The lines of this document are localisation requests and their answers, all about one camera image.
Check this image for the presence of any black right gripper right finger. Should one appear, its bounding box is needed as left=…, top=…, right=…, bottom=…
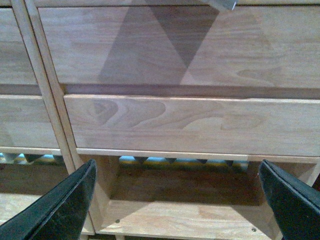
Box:
left=258, top=159, right=320, bottom=240

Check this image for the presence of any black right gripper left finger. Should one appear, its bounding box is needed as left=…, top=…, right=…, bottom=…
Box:
left=0, top=159, right=97, bottom=240

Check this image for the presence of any light wooden shelf cabinet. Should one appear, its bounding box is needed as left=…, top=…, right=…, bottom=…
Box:
left=0, top=0, right=320, bottom=240

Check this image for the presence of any colourful patterned floor mat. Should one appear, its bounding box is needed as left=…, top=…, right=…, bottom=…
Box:
left=0, top=152, right=249, bottom=173

